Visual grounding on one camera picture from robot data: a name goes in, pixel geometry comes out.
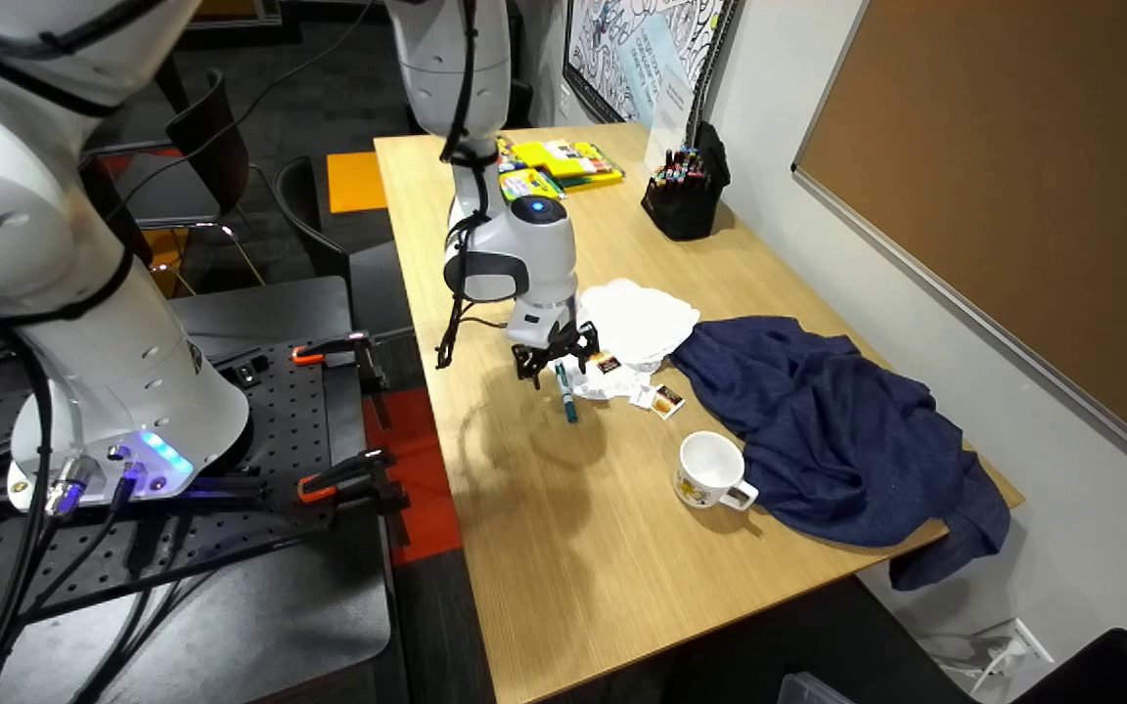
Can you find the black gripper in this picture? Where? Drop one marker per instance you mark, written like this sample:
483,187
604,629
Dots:
547,325

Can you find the dark swivel chair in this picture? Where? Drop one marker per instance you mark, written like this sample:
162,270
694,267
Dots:
205,142

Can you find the black office chair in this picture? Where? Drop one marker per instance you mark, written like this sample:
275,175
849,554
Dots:
1104,669

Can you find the green marker pen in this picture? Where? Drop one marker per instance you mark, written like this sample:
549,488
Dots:
567,396

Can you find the yellow marker box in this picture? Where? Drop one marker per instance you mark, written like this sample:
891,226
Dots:
567,157

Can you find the small black picture card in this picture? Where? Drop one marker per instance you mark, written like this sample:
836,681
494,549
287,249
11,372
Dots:
607,366

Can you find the brown cork board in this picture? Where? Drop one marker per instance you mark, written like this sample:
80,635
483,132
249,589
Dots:
1020,183

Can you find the black pen holder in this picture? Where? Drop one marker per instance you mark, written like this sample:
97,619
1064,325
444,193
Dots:
688,190

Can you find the black perforated breadboard table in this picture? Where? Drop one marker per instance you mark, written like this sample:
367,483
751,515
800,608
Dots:
198,522

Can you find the white drawn poster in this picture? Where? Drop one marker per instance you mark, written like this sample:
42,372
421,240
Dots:
643,54

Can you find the small dark photo card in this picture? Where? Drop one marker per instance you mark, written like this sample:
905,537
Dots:
672,402

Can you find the white paper doily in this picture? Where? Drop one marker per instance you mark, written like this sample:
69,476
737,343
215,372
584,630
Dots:
643,318

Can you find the navy blue cloth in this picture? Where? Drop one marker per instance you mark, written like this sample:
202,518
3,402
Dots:
840,430

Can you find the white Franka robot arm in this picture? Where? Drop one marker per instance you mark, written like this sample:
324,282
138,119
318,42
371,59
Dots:
69,258

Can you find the white ceramic mug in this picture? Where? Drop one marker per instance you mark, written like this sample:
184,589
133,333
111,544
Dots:
710,468

